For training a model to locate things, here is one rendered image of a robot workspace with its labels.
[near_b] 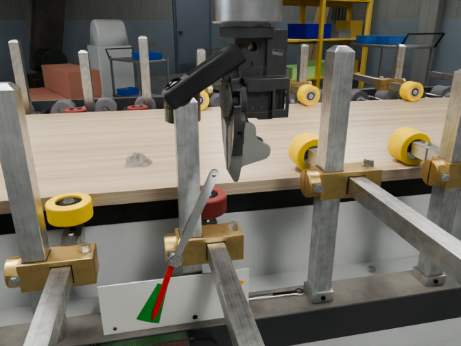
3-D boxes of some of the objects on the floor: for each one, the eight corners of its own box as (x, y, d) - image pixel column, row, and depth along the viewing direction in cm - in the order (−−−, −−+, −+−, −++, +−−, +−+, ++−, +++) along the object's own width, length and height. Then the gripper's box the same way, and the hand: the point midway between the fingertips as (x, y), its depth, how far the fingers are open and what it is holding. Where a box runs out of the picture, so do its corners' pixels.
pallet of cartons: (75, 114, 572) (67, 62, 547) (114, 130, 487) (108, 69, 462) (9, 123, 518) (-2, 66, 493) (40, 143, 433) (29, 75, 408)
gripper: (296, 27, 48) (287, 188, 56) (272, 26, 57) (267, 167, 64) (226, 27, 47) (227, 193, 54) (213, 26, 55) (215, 171, 62)
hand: (230, 172), depth 58 cm, fingers closed
